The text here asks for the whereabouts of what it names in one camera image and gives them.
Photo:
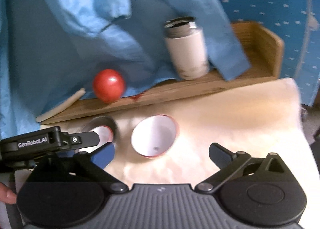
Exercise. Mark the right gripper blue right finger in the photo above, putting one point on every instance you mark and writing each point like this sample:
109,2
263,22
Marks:
231,166

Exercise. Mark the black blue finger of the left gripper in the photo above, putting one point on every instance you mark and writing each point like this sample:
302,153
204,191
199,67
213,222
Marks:
84,139

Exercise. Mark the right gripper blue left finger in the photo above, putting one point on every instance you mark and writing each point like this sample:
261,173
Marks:
89,167

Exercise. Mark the large steel bowl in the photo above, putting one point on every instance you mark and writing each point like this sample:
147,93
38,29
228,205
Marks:
103,120

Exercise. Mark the white bowl red rim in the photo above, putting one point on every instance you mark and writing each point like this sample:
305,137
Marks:
154,135

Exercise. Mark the white plate red rim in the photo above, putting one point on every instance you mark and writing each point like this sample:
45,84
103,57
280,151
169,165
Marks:
105,134

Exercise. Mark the person's left hand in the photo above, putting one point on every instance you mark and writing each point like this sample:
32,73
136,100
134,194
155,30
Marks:
6,195

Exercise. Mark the cream table cloth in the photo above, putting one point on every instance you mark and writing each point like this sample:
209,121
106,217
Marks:
257,119

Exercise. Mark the red tomato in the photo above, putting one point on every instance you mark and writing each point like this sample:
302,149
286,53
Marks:
108,85

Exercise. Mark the blue cloth backdrop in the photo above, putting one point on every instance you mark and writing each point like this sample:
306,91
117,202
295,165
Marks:
52,48

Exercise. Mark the wooden tray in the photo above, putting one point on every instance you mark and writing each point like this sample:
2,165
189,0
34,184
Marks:
262,46

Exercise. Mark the white steel tumbler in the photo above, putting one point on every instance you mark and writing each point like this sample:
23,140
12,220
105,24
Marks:
185,42

